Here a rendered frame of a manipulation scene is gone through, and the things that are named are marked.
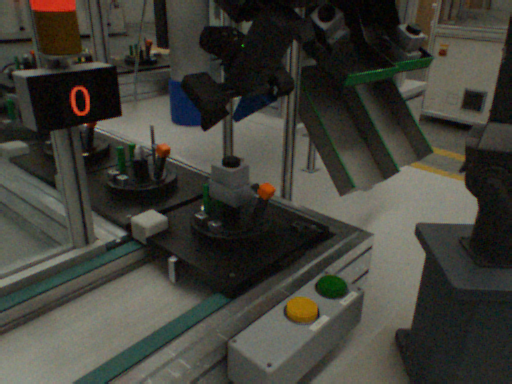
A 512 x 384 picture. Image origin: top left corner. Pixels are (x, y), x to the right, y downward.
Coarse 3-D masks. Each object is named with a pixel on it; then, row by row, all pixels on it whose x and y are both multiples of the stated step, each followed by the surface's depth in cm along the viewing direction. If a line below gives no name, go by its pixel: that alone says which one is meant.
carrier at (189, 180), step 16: (128, 144) 96; (144, 160) 93; (96, 176) 98; (112, 176) 91; (128, 176) 94; (144, 176) 94; (176, 176) 95; (192, 176) 99; (208, 176) 100; (96, 192) 92; (112, 192) 91; (128, 192) 89; (144, 192) 89; (160, 192) 91; (176, 192) 92; (192, 192) 92; (96, 208) 86; (112, 208) 86; (128, 208) 86; (144, 208) 86; (160, 208) 86; (176, 208) 88; (128, 224) 81
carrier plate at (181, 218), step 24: (168, 216) 83; (288, 216) 84; (168, 240) 76; (192, 240) 76; (288, 240) 77; (312, 240) 78; (192, 264) 70; (216, 264) 70; (240, 264) 70; (264, 264) 70; (216, 288) 68; (240, 288) 67
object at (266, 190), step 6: (252, 186) 73; (258, 186) 73; (264, 186) 71; (270, 186) 72; (258, 192) 72; (264, 192) 71; (270, 192) 71; (258, 198) 73; (264, 198) 71; (258, 204) 73; (264, 204) 73; (258, 210) 73; (264, 210) 74; (252, 216) 75; (258, 216) 74; (252, 222) 75; (258, 222) 76
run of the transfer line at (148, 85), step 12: (144, 72) 198; (156, 72) 200; (168, 72) 204; (120, 84) 189; (132, 84) 193; (144, 84) 197; (156, 84) 201; (168, 84) 206; (120, 96) 191; (132, 96) 194; (144, 96) 199; (156, 96) 203
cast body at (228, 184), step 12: (228, 156) 76; (216, 168) 75; (228, 168) 74; (240, 168) 74; (216, 180) 76; (228, 180) 74; (240, 180) 75; (216, 192) 77; (228, 192) 75; (240, 192) 74; (252, 192) 77; (228, 204) 76; (240, 204) 75
